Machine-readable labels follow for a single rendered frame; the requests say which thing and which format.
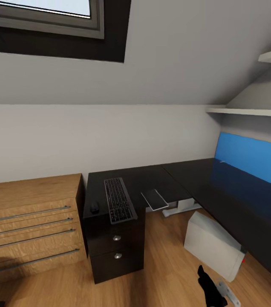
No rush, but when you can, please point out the notebook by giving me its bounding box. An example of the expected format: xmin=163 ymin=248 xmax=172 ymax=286
xmin=141 ymin=189 xmax=169 ymax=211

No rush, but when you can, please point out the mouse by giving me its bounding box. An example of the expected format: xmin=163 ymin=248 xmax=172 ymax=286
xmin=90 ymin=202 xmax=99 ymax=212

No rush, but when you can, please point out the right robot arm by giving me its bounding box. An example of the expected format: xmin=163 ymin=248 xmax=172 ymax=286
xmin=198 ymin=265 xmax=241 ymax=307

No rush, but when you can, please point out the keyboard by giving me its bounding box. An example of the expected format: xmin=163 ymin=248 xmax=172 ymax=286
xmin=104 ymin=178 xmax=138 ymax=225

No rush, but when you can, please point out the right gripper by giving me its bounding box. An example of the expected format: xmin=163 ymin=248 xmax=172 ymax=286
xmin=198 ymin=265 xmax=228 ymax=306

